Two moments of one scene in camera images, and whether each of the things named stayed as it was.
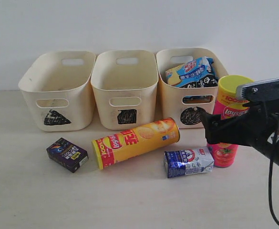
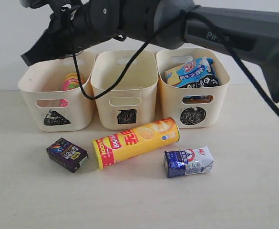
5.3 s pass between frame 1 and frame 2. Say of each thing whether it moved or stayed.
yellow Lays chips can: stayed
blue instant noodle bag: stayed
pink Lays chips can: moved
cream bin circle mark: stayed
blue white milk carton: stayed
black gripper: moved
